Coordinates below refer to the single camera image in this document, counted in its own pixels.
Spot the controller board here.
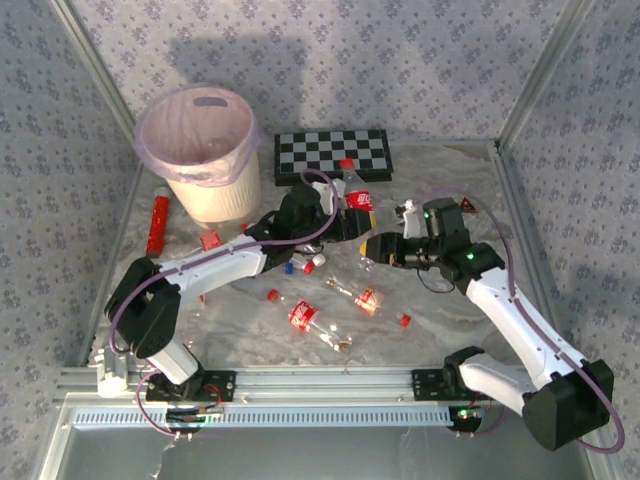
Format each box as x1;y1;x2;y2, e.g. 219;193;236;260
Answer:
449;405;484;432
164;407;224;432

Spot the white ribbed waste bin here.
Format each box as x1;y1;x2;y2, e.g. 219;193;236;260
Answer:
133;84;265;225

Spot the white plastic clamp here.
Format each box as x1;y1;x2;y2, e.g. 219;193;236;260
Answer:
94;347;130;399

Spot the grey slotted cable duct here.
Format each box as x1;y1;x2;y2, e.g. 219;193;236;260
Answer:
72;403;461;429

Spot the clear cola bottle red label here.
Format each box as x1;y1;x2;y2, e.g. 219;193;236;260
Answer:
338;157;386;236
322;272;413;330
265;288;355;354

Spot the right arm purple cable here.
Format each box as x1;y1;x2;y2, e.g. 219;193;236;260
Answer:
422;187;626;456

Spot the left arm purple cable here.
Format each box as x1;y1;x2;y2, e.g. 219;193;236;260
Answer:
108;168;340;437

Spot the aluminium table edge rail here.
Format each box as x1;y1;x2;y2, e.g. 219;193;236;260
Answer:
492;142;559;334
74;164;147;366

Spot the aluminium frame post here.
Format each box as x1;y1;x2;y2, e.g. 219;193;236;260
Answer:
49;0;137;134
497;0;597;147

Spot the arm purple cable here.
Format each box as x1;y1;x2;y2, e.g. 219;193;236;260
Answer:
108;168;340;437
422;187;626;456

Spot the red glitter tube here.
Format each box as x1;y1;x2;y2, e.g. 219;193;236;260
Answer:
144;186;171;259

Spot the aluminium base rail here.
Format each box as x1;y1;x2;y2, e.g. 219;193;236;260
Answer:
57;367;506;404

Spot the grey metal shelf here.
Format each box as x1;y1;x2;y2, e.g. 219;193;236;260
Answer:
37;394;616;480

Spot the pink plastic bin liner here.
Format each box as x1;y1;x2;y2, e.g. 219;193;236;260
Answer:
133;84;263;187

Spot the black white chessboard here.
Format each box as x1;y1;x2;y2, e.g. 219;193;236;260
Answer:
273;128;395;188

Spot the right controller board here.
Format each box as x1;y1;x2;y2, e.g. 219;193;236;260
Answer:
449;405;484;432

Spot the left controller board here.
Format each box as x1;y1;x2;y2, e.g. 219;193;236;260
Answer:
164;407;224;432

